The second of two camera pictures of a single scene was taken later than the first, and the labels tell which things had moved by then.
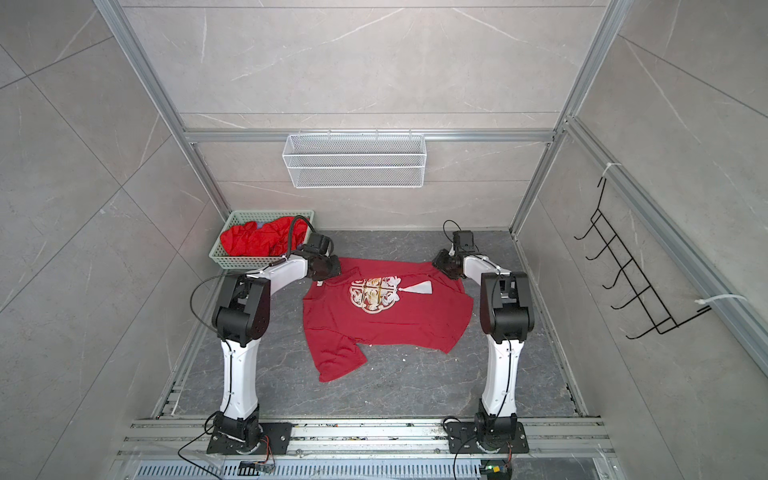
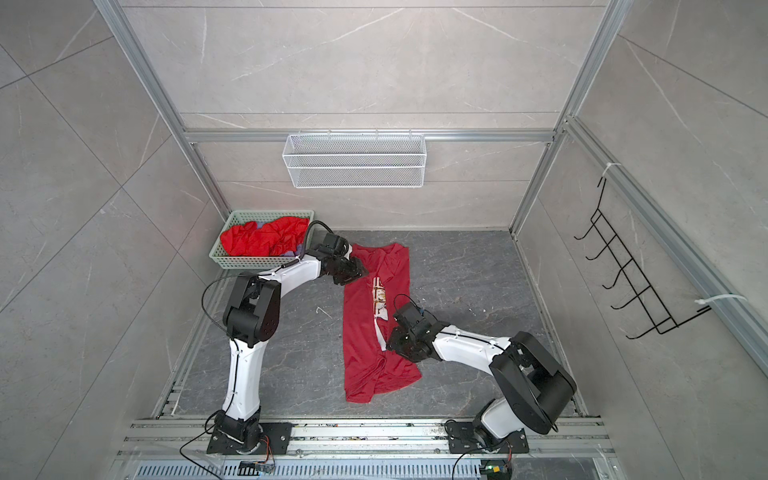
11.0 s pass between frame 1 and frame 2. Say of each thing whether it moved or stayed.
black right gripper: moved
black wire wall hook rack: stayed
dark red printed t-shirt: moved
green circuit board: stayed
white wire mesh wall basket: stayed
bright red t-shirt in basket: stayed
